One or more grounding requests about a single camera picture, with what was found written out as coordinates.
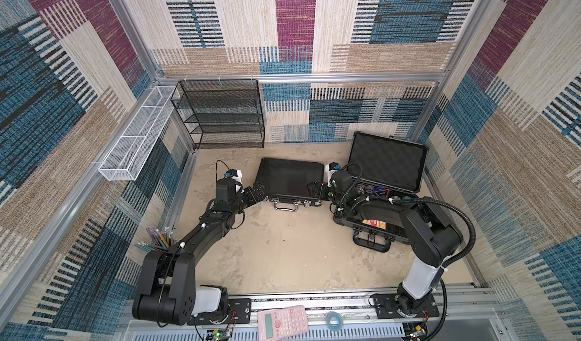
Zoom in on black poker case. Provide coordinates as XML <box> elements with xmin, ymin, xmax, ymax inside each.
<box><xmin>255</xmin><ymin>158</ymin><xmax>324</xmax><ymax>212</ymax></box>

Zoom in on grey poker case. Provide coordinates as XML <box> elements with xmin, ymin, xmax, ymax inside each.
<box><xmin>330</xmin><ymin>131</ymin><xmax>428</xmax><ymax>253</ymax></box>

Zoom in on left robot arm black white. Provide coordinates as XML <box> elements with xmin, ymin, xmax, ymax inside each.
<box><xmin>132</xmin><ymin>178</ymin><xmax>266</xmax><ymax>325</ymax></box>

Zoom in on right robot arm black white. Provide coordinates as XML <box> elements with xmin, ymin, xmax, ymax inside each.
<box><xmin>307</xmin><ymin>168</ymin><xmax>476</xmax><ymax>318</ymax></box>

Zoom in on poker chips in case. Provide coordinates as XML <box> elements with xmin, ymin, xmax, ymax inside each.
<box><xmin>356</xmin><ymin>184</ymin><xmax>390</xmax><ymax>197</ymax></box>

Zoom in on orange card deck box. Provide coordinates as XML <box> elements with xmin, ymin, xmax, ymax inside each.
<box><xmin>363</xmin><ymin>220</ymin><xmax>387</xmax><ymax>230</ymax></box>

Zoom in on red pencil cup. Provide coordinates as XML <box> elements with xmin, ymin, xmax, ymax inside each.
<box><xmin>134</xmin><ymin>227</ymin><xmax>176</xmax><ymax>252</ymax></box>

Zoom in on blue tape roll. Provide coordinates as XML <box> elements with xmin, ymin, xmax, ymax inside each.
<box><xmin>325</xmin><ymin>312</ymin><xmax>343</xmax><ymax>332</ymax></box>

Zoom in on pink calculator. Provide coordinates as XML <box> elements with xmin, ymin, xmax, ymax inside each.
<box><xmin>257</xmin><ymin>306</ymin><xmax>309</xmax><ymax>341</ymax></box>

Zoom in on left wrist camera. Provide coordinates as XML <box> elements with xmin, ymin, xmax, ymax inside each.
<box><xmin>225</xmin><ymin>168</ymin><xmax>243</xmax><ymax>189</ymax></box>

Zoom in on black wire mesh shelf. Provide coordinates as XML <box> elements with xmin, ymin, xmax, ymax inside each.
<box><xmin>172</xmin><ymin>80</ymin><xmax>266</xmax><ymax>150</ymax></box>

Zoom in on white wire mesh basket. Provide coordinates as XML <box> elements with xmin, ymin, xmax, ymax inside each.
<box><xmin>98</xmin><ymin>86</ymin><xmax>175</xmax><ymax>181</ymax></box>

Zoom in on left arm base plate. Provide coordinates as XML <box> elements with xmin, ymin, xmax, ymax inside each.
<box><xmin>187</xmin><ymin>298</ymin><xmax>252</xmax><ymax>327</ymax></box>

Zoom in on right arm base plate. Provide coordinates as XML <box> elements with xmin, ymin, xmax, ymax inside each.
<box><xmin>368</xmin><ymin>293</ymin><xmax>440</xmax><ymax>319</ymax></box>

